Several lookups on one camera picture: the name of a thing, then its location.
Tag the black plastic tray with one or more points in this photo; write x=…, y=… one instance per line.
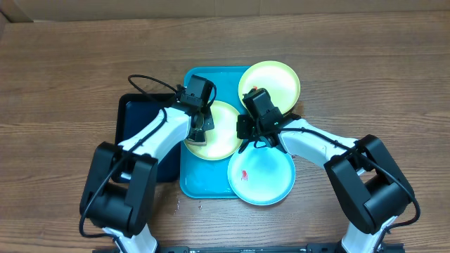
x=136, y=111

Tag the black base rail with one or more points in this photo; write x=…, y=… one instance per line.
x=310, y=248

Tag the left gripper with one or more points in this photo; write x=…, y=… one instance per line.
x=209, y=121

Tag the cardboard backdrop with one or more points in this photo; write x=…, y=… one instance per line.
x=76, y=10

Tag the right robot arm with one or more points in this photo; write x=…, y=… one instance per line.
x=372, y=191

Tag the dark green sponge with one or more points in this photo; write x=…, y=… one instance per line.
x=196, y=138

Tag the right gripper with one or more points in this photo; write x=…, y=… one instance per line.
x=242, y=127

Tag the green plate with stain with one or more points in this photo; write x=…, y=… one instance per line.
x=222, y=140

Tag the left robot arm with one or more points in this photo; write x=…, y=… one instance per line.
x=120, y=186

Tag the teal plastic serving tray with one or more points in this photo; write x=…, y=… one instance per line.
x=208, y=179

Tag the light blue plate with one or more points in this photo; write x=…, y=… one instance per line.
x=261, y=176

